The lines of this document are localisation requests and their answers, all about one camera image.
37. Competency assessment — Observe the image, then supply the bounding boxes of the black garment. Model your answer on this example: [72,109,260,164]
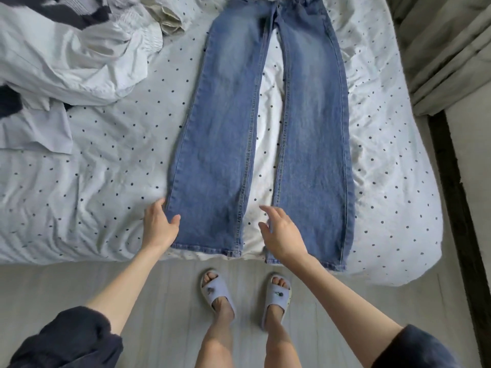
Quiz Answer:
[0,0,113,32]

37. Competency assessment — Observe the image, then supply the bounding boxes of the light grey smocked garment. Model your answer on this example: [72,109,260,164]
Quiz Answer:
[0,99,76,155]

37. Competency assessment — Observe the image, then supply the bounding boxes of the white dotted bed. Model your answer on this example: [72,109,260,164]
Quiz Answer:
[0,0,446,287]

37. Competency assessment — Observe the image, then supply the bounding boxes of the person's left hand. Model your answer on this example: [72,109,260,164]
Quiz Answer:
[140,198,183,258]

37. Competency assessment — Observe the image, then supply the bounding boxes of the striped beige curtain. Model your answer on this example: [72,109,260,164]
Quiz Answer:
[384,0,491,119]

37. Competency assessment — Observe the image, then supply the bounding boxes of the person's lower leg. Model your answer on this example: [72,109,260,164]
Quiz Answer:
[263,303,305,368]
[194,296,236,368]

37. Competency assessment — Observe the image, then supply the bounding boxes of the person's right forearm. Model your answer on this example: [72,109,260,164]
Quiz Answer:
[287,255,404,368]

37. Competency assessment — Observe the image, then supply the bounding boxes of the person's black right sleeve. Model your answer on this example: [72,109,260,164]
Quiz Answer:
[372,324,463,368]

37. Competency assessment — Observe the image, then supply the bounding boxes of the person's right hand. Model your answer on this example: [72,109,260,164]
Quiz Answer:
[257,204,313,267]

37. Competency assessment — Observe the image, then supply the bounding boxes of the person's black sleeve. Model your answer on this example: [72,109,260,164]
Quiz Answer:
[6,306,124,368]
[372,324,463,368]

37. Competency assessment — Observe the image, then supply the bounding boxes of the dark denim jeans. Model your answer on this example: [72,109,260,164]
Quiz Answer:
[0,84,25,120]

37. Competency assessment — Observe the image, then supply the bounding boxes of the blue jeans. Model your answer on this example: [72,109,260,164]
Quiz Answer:
[163,0,357,271]

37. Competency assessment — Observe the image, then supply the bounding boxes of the person's left forearm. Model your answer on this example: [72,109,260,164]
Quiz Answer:
[86,245,167,336]

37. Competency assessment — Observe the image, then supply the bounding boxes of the cream patterned pyjama top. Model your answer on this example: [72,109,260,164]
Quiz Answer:
[138,0,205,36]

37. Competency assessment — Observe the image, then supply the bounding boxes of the person's black left sleeve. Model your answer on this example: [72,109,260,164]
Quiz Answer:
[6,306,124,368]

